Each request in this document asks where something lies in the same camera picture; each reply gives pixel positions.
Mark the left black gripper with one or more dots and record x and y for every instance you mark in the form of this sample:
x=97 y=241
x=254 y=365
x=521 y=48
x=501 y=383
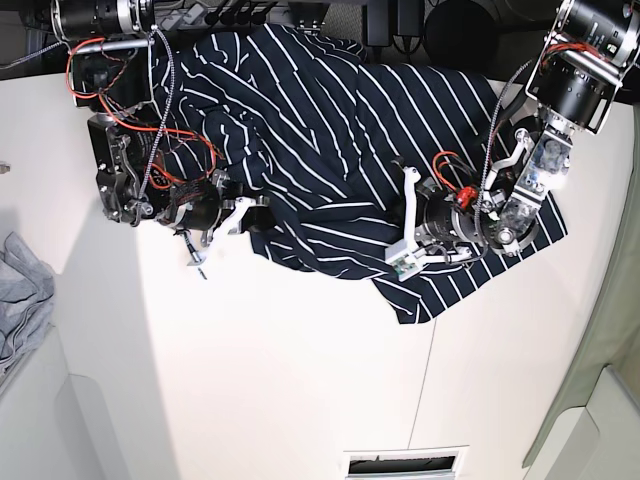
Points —
x=439 y=224

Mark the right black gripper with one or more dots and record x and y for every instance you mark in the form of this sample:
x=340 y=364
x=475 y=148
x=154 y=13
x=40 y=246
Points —
x=203 y=206

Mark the navy white striped t-shirt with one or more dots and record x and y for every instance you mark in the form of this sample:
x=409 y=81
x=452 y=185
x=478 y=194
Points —
x=309 y=123

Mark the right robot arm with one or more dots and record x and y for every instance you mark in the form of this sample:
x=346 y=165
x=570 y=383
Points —
x=149 y=165

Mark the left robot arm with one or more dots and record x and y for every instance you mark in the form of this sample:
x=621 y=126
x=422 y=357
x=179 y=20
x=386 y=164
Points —
x=590 y=48

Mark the white power strip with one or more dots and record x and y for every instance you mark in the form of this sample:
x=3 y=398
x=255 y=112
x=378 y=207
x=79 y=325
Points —
x=171 y=16

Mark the grey cloth pile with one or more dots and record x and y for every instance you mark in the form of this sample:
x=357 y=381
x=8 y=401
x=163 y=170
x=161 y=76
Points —
x=27 y=301

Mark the small object table edge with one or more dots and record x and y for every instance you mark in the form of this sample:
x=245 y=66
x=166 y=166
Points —
x=4 y=167

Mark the aluminium frame post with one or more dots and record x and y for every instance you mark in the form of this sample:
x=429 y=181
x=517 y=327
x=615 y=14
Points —
x=308 y=16

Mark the white vent slot frame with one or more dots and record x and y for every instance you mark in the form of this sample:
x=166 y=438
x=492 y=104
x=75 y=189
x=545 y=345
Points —
x=411 y=464

